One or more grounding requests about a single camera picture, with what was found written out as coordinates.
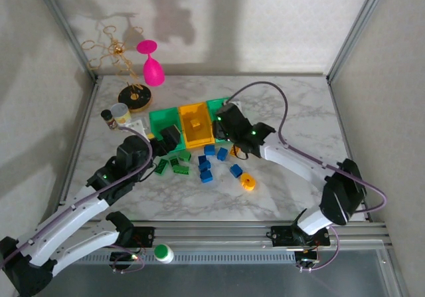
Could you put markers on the white bottle green cap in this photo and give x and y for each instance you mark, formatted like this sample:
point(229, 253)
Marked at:
point(162, 252)

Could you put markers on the dark spice bottle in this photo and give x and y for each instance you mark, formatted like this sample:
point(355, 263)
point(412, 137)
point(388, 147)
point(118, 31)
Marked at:
point(109, 119)

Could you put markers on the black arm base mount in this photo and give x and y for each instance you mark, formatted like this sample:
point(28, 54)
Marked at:
point(146, 235)
point(282, 235)

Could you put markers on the yellow plastic bin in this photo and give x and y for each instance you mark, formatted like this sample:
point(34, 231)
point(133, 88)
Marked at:
point(199, 137)

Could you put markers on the small circuit board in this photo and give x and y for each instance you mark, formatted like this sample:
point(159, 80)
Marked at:
point(307, 260)
point(133, 256)

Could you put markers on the pink plastic wine glass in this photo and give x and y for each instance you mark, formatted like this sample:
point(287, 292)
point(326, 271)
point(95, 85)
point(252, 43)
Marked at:
point(152, 71)

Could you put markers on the small green lego brick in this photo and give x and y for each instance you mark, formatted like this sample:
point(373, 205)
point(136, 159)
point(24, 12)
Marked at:
point(185, 156)
point(174, 161)

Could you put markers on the blue lego brick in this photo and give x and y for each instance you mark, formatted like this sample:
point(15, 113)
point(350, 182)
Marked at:
point(221, 153)
point(202, 159)
point(209, 149)
point(204, 166)
point(236, 170)
point(206, 176)

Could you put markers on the wide aluminium mounting rail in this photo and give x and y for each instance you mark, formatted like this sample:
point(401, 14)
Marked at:
point(216, 234)

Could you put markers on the aluminium side rail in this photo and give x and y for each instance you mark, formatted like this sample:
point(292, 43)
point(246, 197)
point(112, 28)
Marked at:
point(78, 144)
point(347, 144)

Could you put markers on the yellow round lego piece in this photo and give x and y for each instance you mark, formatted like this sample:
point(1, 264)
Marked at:
point(247, 185)

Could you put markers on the aluminium frame bar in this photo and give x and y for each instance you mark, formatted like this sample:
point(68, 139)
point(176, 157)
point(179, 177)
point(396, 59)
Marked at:
point(395, 270)

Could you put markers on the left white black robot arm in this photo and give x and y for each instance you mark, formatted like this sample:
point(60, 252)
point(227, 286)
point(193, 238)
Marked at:
point(66, 254)

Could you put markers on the small white-lidded jar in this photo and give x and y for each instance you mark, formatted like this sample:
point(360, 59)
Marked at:
point(120, 112)

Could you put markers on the green plastic bin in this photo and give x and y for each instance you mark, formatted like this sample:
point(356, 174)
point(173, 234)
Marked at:
point(162, 117)
point(216, 104)

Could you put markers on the yellow lego brick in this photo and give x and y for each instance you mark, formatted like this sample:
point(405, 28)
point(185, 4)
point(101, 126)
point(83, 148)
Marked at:
point(234, 151)
point(196, 123)

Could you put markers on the aluminium frame post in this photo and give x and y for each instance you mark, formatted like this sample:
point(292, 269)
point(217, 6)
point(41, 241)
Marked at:
point(66, 28)
point(358, 28)

